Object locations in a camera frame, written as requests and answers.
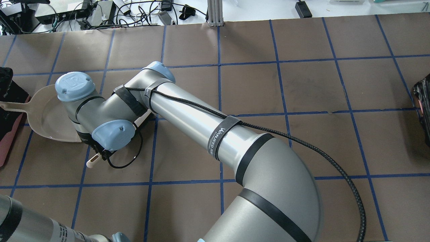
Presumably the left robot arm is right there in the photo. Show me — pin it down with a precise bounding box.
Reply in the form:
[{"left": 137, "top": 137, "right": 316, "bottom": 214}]
[{"left": 1, "top": 143, "right": 130, "bottom": 242}]

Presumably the beige dustpan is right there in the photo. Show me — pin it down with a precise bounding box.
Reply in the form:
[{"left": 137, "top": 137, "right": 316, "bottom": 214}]
[{"left": 1, "top": 85, "right": 81, "bottom": 143}]

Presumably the black power adapter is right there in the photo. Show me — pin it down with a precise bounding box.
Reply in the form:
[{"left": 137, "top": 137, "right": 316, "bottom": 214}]
[{"left": 295, "top": 0, "right": 313, "bottom": 18}]

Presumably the black braided cable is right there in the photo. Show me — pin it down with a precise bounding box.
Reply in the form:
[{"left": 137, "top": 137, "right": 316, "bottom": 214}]
[{"left": 126, "top": 87, "right": 367, "bottom": 242}]

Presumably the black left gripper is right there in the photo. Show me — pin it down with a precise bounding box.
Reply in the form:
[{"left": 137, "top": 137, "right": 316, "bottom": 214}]
[{"left": 90, "top": 144, "right": 116, "bottom": 161}]

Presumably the aluminium frame post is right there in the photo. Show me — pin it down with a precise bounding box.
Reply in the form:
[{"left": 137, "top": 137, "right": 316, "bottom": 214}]
[{"left": 206, "top": 0, "right": 224, "bottom": 27}]

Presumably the beige hand brush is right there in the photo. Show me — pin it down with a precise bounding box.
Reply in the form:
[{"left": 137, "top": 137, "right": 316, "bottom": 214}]
[{"left": 86, "top": 110, "right": 152, "bottom": 169}]

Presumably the black lined trash bin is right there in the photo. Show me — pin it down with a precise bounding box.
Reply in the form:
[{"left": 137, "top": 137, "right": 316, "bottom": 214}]
[{"left": 0, "top": 67, "right": 30, "bottom": 167}]

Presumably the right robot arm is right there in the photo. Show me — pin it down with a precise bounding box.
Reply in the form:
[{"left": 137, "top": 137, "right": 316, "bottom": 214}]
[{"left": 55, "top": 61, "right": 323, "bottom": 242}]

